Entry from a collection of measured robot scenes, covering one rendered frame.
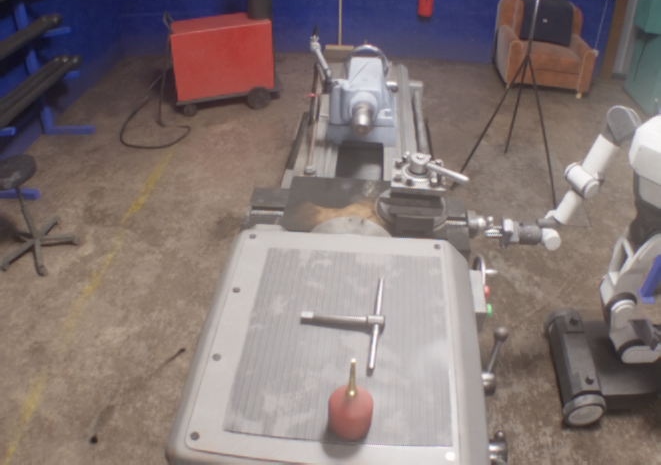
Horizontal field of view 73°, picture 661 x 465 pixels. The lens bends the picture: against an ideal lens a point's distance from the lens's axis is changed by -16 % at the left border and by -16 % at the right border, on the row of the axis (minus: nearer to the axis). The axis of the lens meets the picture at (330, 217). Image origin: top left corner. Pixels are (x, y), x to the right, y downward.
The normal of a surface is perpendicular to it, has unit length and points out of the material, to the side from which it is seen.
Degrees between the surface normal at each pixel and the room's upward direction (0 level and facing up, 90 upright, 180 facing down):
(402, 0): 90
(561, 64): 90
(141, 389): 0
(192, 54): 90
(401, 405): 0
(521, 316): 0
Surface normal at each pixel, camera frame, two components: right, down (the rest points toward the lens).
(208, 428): 0.00, -0.79
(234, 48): 0.25, 0.59
